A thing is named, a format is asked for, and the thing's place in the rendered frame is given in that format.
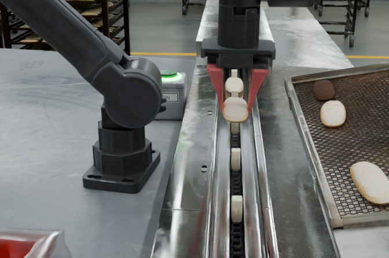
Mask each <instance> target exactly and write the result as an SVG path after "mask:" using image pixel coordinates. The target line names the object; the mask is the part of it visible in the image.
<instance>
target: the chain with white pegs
mask: <svg viewBox="0 0 389 258"><path fill-rule="evenodd" d="M232 77H234V78H237V68H231V78H232ZM231 97H238V89H232V93H231ZM240 156H241V149H240V144H239V123H231V253H230V258H240V257H241V258H244V256H243V225H242V211H243V197H242V196H241V176H240Z"/></svg>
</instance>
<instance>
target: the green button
mask: <svg viewBox="0 0 389 258"><path fill-rule="evenodd" d="M160 73H161V75H162V78H174V77H177V76H178V72H177V71H175V70H171V69H164V70H161V71H160Z"/></svg>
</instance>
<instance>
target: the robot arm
mask: <svg viewBox="0 0 389 258"><path fill-rule="evenodd" d="M0 2H1V3H2V4H4V5H5V6H6V7H7V8H8V9H9V10H10V11H11V12H13V13H14V14H15V15H16V16H17V17H18V18H19V19H20V20H22V21H23V22H24V23H25V24H26V25H28V26H29V27H30V28H31V29H32V30H33V31H34V32H36V33H37V34H38V35H39V36H40V37H41V38H42V39H43V40H45V41H46V42H47V43H48V44H49V45H50V46H51V47H52V48H54V49H55V50H56V51H57V52H58V53H60V54H61V55H62V56H63V57H64V58H65V59H66V60H67V61H68V62H69V63H70V64H71V65H72V66H73V67H75V68H76V70H77V71H78V72H79V74H80V75H81V76H82V77H83V78H84V79H85V80H86V81H87V82H88V83H90V84H91V86H93V87H94V88H95V89H96V90H97V91H98V92H99V93H101V94H102V95H103V96H104V101H103V103H102V106H101V120H100V121H98V141H97V142H96V143H95V144H94V145H93V146H92V147H93V162H94V164H93V165H92V166H91V167H90V168H89V169H88V170H87V171H86V172H85V173H84V175H83V176H82V178H83V187H84V188H86V189H94V190H103V191H112V192H118V193H127V194H136V193H139V192H140V191H141V189H142V188H143V186H144V184H145V183H146V181H147V180H148V179H149V177H150V176H151V174H152V173H153V171H154V170H155V169H156V167H157V166H158V164H159V163H160V151H159V150H156V149H152V142H151V141H149V140H148V139H147V138H146V137H145V126H146V125H147V124H149V123H151V122H152V121H153V120H154V118H155V117H156V116H157V114H158V113H160V112H164V111H165V110H166V106H162V104H163V103H165V102H167V96H166V95H162V75H161V73H160V71H159V69H158V67H157V66H156V65H155V64H154V63H153V62H152V61H150V60H149V59H146V58H143V57H129V56H128V55H127V54H126V53H125V52H124V51H123V50H122V49H121V48H120V47H119V46H118V45H117V44H116V43H115V42H113V41H112V40H111V39H109V38H108V37H106V36H104V35H103V34H102V33H101V32H100V31H98V30H97V29H96V28H95V27H93V26H92V25H91V24H90V23H89V22H88V21H87V20H86V19H85V18H84V17H83V16H81V15H80V14H79V13H78V12H77V11H76V10H75V9H74V8H73V7H72V6H71V5H70V4H68V3H67V2H66V1H65V0H0ZM260 2H261V0H219V13H218V38H217V39H215V38H204V39H203V40H202V44H201V55H200V57H201V58H205V57H208V58H207V73H208V75H209V77H210V79H211V82H212V85H213V87H214V89H215V91H216V94H217V97H218V104H219V109H220V111H221V112H222V109H223V74H222V68H250V69H251V74H250V81H249V95H248V112H251V109H252V106H253V103H254V99H255V96H256V94H257V92H258V90H259V88H260V87H261V85H262V83H263V81H264V79H265V77H266V76H267V74H268V71H269V63H268V60H267V59H268V58H271V59H272V60H275V59H276V48H275V45H274V42H273V40H260V39H259V23H260V6H259V5H260ZM267 3H268V6H269V7H286V8H311V7H313V5H314V3H315V0H267Z"/></svg>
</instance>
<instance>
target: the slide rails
mask: <svg viewBox="0 0 389 258"><path fill-rule="evenodd" d="M237 71H238V78H240V79H241V80H242V82H243V85H244V88H243V90H242V92H241V93H239V94H238V97H239V98H242V99H243V100H245V101H246V103H247V105H248V95H249V87H248V75H247V69H246V68H238V69H237ZM222 74H223V103H224V102H225V100H226V99H228V98H229V97H230V93H228V92H227V91H226V88H225V83H226V81H227V79H228V78H230V68H222ZM240 141H241V168H242V183H243V210H244V238H245V258H266V252H265V241H264V235H263V223H262V213H261V206H260V195H259V183H258V173H257V166H256V155H255V144H254V133H253V126H252V115H251V112H248V117H247V119H246V120H245V121H244V122H242V123H240ZM229 242H230V122H228V121H226V120H225V118H224V116H223V113H222V112H221V111H220V109H218V128H217V137H216V155H215V173H214V191H213V201H212V218H211V236H210V254H209V258H229Z"/></svg>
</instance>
